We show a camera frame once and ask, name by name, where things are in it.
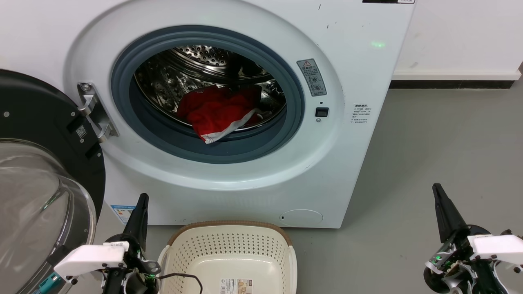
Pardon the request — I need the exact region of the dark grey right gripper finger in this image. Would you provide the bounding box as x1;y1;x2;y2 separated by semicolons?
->
432;184;454;244
437;183;469;237

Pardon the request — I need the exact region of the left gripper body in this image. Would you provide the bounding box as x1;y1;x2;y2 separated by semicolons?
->
102;240;161;294

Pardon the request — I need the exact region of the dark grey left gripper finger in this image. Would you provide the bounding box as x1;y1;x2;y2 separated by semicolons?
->
122;194;144;244
137;194;150;250

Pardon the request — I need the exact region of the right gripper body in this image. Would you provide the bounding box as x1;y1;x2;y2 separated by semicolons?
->
423;227;507;294

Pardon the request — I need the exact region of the red garment with white trim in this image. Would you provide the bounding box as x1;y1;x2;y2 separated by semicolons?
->
177;86;264;144

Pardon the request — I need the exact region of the cream perforated laundry basket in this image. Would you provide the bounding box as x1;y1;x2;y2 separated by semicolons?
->
157;220;297;294

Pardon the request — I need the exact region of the printed product label sticker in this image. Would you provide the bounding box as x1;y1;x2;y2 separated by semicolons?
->
220;278;253;294

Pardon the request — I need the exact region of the black glass washer door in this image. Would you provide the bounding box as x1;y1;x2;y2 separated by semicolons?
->
0;69;106;294

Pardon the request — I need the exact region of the stainless steel washing machine drum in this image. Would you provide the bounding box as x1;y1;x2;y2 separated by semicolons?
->
134;45;286;132

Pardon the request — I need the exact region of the blue energy label sticker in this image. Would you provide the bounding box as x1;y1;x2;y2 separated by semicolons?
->
110;205;136;224

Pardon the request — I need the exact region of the white front-load washing machine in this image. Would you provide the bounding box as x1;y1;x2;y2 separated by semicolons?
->
0;0;416;229

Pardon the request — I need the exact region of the silver door hinge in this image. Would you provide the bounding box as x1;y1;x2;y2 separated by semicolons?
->
77;82;120;143

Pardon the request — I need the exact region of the grey rubber door gasket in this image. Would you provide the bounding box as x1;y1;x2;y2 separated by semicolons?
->
110;25;305;165

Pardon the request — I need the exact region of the small printed text label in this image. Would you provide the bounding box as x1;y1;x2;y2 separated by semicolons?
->
352;104;373;125

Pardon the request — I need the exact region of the round white filter cover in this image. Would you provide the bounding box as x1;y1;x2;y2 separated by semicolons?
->
279;209;324;227

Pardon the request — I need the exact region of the grey warning sticker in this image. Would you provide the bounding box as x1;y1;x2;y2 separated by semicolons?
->
297;58;327;97

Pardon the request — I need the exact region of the thin black cable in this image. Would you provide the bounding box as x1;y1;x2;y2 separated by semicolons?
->
159;273;203;294

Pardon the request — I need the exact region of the black wall baseboard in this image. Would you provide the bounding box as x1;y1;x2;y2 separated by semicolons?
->
389;80;515;89

